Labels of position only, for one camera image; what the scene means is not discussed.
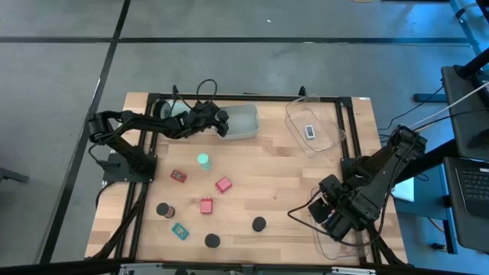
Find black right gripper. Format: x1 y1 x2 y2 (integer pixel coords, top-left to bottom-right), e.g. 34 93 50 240
308 174 368 241

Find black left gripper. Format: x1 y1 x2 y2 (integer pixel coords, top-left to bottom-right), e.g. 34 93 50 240
186 101 230 138

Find black round puck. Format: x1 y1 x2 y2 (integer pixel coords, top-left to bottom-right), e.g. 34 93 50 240
251 216 267 233

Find black lid jar red contents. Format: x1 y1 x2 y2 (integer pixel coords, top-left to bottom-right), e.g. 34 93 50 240
155 202 176 219

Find black round disc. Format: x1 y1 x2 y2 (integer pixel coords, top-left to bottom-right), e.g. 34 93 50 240
204 233 222 249

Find teal blue digital clock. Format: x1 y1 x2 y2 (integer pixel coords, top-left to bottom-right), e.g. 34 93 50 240
171 222 190 241

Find white plastic storage bin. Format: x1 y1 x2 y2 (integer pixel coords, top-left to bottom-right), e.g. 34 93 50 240
217 103 261 141

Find red power adapter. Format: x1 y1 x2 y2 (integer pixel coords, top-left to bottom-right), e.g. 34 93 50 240
199 195 214 215
214 176 233 194

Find white paper sheet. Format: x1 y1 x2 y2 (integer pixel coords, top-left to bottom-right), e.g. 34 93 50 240
391 177 416 202

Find black support pole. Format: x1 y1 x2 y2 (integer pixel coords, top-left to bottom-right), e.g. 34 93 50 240
456 48 489 79
397 139 459 184

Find dark laptop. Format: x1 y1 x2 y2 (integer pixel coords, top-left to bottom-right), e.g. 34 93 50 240
442 156 489 253

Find black stand foot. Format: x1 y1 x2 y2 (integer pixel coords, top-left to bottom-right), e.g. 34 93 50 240
413 92 448 103

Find black flat panel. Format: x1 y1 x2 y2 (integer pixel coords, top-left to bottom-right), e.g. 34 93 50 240
441 64 489 161

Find grey chair foot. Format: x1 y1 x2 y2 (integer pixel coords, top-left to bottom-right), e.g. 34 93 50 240
0 167 30 183

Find black overhead crossbar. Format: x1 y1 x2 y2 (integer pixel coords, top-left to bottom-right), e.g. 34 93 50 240
0 258 489 275

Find black aluminium table frame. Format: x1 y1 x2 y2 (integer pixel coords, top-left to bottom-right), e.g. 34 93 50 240
91 92 406 268

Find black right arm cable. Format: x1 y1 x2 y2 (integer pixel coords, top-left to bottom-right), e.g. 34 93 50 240
287 186 394 248

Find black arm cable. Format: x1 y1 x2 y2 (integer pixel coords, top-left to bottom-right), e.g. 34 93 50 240
287 186 394 248
196 79 219 104

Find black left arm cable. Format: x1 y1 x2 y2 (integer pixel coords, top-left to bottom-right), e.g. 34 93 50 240
196 79 219 104

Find black floor cable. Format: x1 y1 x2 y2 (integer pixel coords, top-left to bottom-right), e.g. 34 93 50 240
377 86 446 131

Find white cable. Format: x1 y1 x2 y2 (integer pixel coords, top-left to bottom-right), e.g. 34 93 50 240
408 82 489 129

